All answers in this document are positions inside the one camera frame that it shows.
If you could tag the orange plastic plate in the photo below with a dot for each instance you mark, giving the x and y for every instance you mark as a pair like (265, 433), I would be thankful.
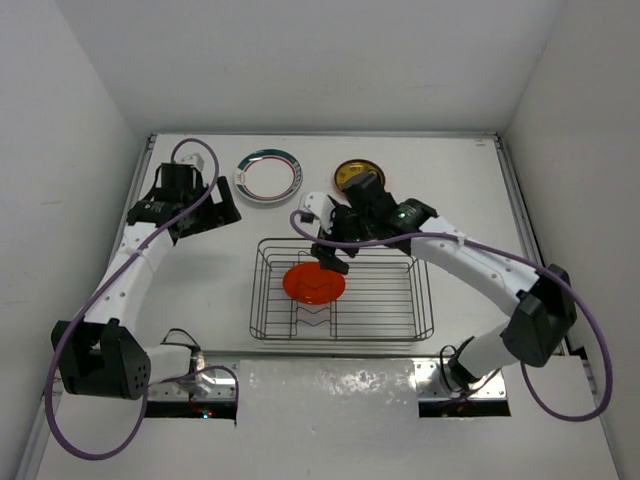
(309, 284)

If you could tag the grey wire dish rack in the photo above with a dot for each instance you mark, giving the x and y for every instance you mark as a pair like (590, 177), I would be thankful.
(387, 298)

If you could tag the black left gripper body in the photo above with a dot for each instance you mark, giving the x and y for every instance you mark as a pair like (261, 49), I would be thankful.
(210, 215)

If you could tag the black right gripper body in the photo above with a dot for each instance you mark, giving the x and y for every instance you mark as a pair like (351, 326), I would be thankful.
(346, 225)

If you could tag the white plate teal red rim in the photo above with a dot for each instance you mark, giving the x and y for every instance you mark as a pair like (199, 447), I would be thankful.
(268, 176)

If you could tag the amber brown plate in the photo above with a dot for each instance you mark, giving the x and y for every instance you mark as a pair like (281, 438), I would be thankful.
(350, 168)

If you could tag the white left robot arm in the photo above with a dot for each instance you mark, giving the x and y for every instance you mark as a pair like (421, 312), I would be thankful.
(101, 356)

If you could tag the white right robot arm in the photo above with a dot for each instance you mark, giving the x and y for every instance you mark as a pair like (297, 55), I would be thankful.
(539, 311)

